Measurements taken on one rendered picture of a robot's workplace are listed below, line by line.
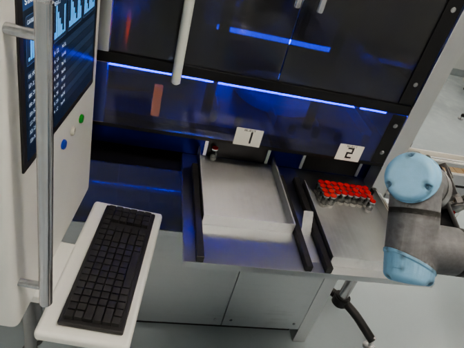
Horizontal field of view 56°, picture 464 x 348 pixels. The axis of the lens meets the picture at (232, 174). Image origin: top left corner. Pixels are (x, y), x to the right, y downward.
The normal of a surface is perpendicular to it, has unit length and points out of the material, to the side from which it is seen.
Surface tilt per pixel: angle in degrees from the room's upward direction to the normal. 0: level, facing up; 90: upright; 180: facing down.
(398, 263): 70
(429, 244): 47
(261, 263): 0
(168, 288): 90
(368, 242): 0
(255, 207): 0
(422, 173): 63
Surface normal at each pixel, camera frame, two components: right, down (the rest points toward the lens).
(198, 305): 0.10, 0.59
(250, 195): 0.23, -0.80
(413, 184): -0.55, -0.17
